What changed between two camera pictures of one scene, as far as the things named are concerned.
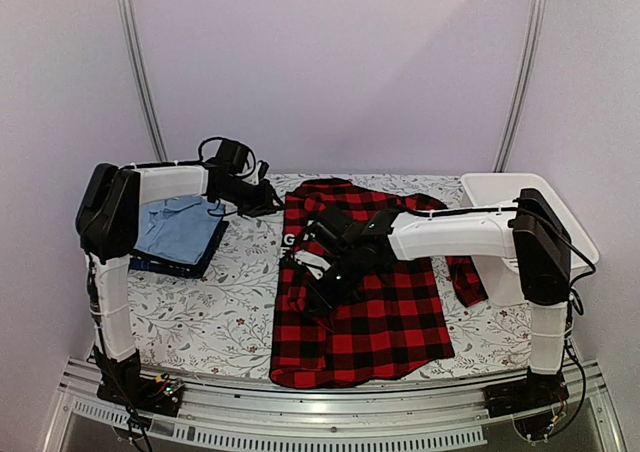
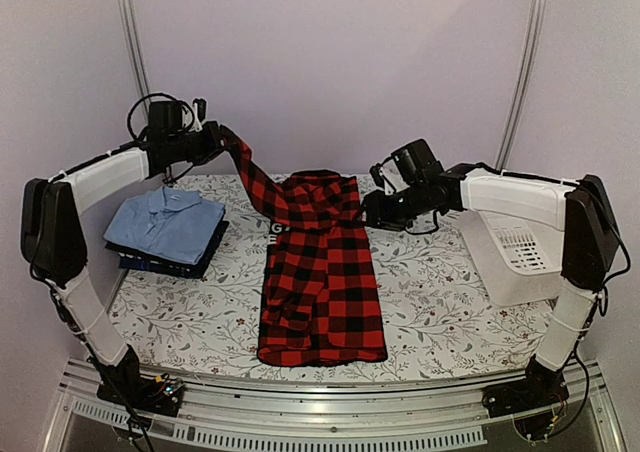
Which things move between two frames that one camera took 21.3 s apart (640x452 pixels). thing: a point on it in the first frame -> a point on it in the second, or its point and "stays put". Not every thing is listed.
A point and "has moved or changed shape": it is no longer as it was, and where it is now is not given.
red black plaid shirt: x=396 y=324 has moved or changed shape
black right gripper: x=326 y=302 -> x=377 y=212
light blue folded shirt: x=178 y=228 stays put
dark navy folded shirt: x=141 y=261 stays put
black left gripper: x=264 y=204 -> x=215 y=144
